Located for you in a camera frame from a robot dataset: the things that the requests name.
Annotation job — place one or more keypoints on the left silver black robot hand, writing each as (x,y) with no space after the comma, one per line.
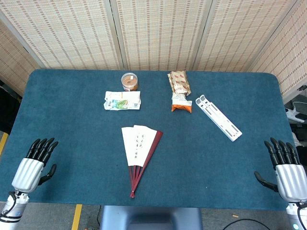
(27,173)

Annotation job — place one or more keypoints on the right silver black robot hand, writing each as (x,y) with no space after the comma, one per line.
(291,179)

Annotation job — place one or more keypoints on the red ribbed paper folding fan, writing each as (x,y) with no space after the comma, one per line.
(136,146)

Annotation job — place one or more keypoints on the blue felt table cloth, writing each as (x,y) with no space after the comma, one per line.
(84,148)

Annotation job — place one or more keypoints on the white device on floor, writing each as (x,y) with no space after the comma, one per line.
(296,112)

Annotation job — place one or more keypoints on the white folding plastic stand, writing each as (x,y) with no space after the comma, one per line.
(219,118)

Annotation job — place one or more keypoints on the woven bamboo screen panel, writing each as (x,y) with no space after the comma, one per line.
(67,33)
(160,33)
(242,33)
(14,62)
(287,55)

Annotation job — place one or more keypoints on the white green snack packet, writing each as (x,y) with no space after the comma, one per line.
(122,100)

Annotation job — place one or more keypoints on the blue grey robot torso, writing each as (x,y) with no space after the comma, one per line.
(151,218)

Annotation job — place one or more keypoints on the orange white snack packet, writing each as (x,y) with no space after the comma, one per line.
(181,105)

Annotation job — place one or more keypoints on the clear plastic jar brown contents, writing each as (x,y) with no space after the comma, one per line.
(129,82)

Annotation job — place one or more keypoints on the brown patterned snack packet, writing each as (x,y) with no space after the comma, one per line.
(180,82)

